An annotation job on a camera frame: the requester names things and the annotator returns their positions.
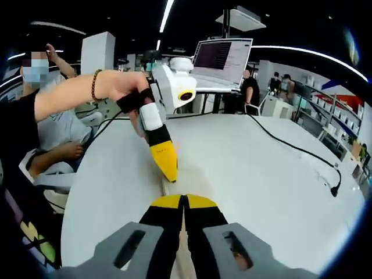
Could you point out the white visitor chair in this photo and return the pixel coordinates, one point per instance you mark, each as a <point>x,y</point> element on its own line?
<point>253,109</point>

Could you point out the laptop stand table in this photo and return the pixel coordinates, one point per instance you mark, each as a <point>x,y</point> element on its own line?
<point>226,90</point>

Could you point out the ceiling air conditioner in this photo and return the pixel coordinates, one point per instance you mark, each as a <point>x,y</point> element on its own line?
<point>241,19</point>

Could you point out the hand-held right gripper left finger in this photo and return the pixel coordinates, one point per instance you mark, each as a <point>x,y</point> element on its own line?
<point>162,232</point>

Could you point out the person's black printed shirt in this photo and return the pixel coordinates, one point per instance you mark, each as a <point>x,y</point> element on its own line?
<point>17,162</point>

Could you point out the beige cutlery case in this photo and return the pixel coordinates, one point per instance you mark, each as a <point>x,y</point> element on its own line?
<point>167,187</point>

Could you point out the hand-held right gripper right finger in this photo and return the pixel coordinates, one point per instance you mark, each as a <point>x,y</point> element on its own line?
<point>203,232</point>

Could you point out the white office chair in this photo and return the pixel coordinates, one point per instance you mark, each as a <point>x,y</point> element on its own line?
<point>58,177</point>

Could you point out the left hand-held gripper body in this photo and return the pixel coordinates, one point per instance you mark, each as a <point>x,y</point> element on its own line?
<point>174,84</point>

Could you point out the ceiling light strip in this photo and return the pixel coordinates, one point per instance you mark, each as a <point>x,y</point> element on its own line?
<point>314,55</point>
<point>166,17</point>

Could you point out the person's left hand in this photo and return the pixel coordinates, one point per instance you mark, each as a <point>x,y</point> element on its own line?
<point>125,84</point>

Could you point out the shelf with white boxes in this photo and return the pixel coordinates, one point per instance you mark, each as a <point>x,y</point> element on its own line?
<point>334,113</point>

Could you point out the silver open laptop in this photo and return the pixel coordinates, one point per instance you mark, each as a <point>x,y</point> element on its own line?
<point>221,55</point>

